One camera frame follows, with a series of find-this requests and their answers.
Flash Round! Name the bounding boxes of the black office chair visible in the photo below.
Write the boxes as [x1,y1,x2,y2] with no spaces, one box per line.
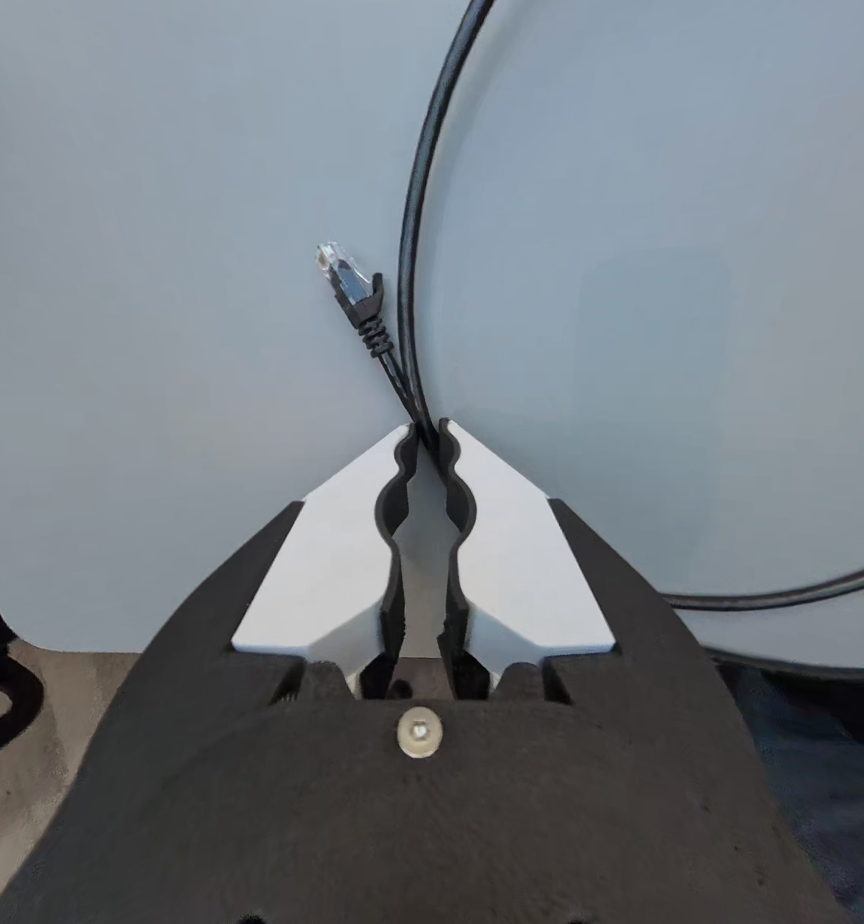
[0,598,46,770]

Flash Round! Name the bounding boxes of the person's dark trousers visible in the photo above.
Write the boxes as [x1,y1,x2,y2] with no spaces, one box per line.
[713,650,864,924]

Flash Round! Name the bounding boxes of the grey desk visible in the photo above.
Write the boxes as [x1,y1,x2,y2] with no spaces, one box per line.
[0,0,864,676]

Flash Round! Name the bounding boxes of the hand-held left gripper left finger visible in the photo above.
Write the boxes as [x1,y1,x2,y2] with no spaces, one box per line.
[231,424,418,697]

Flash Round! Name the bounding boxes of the black ethernet cable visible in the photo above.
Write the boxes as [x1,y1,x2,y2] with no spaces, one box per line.
[316,0,864,615]

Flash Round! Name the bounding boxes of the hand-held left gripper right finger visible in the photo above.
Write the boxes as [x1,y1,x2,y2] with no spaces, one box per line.
[438,417,617,700]

